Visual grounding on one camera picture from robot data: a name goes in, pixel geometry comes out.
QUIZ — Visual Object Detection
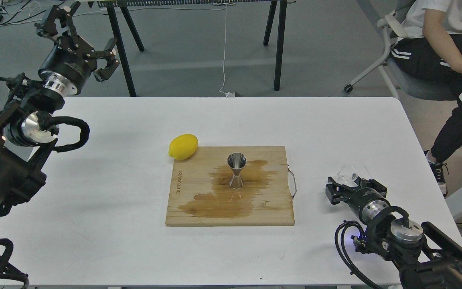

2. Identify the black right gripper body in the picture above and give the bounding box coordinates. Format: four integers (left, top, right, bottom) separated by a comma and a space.
348, 185, 390, 225

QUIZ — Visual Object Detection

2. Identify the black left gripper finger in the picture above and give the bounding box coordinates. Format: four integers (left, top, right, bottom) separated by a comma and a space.
84, 37, 120, 82
34, 1, 87, 51

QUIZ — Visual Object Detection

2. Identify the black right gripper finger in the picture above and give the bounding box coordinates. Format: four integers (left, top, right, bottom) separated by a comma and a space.
355, 176, 387, 197
326, 176, 356, 205

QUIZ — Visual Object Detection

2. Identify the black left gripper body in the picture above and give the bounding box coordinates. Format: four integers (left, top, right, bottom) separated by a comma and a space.
38, 45, 92, 96

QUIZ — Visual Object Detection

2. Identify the clear glass measuring cup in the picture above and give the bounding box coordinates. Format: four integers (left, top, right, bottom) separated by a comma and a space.
335, 165, 359, 187

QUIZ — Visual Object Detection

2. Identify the steel double jigger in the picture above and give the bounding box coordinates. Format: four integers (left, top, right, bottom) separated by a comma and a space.
227, 153, 246, 189

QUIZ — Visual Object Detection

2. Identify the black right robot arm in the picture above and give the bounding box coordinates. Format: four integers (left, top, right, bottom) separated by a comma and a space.
326, 176, 462, 289

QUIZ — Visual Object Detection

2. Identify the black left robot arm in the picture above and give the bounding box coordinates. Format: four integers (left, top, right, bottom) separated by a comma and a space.
0, 1, 120, 289

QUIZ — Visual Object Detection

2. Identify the white office chair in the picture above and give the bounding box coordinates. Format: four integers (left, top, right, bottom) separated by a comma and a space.
344, 0, 456, 101

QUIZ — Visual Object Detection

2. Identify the yellow lemon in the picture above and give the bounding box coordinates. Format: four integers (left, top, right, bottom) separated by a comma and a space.
168, 134, 198, 161

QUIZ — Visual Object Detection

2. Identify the wooden cutting board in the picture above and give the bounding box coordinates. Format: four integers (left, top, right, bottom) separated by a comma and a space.
165, 146, 295, 227

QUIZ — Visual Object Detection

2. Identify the seated person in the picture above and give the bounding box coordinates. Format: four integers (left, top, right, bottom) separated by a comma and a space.
391, 0, 462, 196

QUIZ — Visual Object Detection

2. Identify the black leg background table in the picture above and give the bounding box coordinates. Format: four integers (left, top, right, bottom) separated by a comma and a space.
81, 0, 289, 97

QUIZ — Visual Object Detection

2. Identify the white hanging cable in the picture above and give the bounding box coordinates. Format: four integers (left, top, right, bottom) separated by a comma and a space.
219, 0, 236, 98

